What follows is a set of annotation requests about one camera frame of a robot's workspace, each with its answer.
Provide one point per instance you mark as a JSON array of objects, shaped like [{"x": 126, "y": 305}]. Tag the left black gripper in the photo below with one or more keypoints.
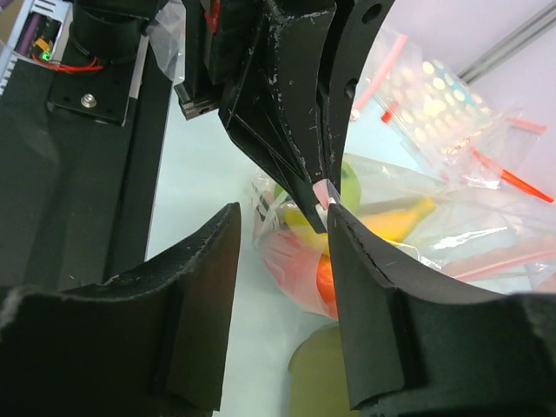
[{"x": 260, "y": 61}]

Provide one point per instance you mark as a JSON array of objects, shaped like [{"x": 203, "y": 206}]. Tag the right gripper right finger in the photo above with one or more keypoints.
[{"x": 418, "y": 343}]

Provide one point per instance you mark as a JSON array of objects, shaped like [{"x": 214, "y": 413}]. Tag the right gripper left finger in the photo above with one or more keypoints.
[{"x": 151, "y": 341}]

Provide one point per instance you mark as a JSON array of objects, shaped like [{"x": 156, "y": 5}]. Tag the olive green plastic bin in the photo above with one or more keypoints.
[{"x": 318, "y": 382}]

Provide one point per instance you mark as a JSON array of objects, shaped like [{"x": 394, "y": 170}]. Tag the long yellow banana toy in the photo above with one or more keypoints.
[{"x": 397, "y": 225}]

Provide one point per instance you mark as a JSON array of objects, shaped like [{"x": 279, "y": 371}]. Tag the clear zip top bag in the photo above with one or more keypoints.
[{"x": 496, "y": 239}]

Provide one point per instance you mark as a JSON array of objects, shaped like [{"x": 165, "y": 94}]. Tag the red mango toy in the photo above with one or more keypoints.
[{"x": 303, "y": 273}]

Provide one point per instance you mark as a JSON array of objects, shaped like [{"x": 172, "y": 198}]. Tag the green apple toy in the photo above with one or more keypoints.
[{"x": 350, "y": 188}]

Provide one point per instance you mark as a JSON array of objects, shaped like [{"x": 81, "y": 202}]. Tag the yellow lemon toy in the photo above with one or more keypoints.
[{"x": 300, "y": 226}]

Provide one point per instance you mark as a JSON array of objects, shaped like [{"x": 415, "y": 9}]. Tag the pile of zip bags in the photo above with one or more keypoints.
[{"x": 449, "y": 127}]

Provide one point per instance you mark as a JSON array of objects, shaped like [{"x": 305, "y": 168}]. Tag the aluminium frame rail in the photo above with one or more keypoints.
[{"x": 528, "y": 32}]

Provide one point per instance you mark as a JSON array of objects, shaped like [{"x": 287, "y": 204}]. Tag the white slotted cable duct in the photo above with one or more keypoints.
[{"x": 25, "y": 19}]

